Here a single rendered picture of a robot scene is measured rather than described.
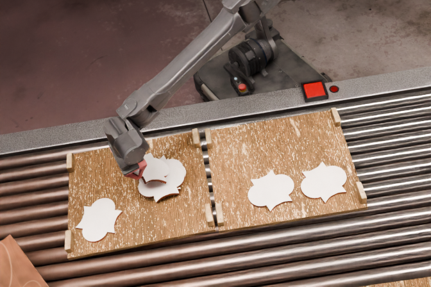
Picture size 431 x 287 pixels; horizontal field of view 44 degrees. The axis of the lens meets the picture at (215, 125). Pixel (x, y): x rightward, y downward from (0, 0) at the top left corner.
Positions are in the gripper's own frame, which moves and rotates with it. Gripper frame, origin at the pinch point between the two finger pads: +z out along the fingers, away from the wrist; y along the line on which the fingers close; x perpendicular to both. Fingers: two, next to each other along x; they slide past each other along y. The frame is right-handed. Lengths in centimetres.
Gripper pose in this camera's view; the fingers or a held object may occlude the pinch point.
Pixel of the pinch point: (133, 168)
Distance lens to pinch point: 151.0
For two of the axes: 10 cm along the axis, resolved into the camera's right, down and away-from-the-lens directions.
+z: 1.2, 6.0, 7.9
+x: -8.7, 4.5, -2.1
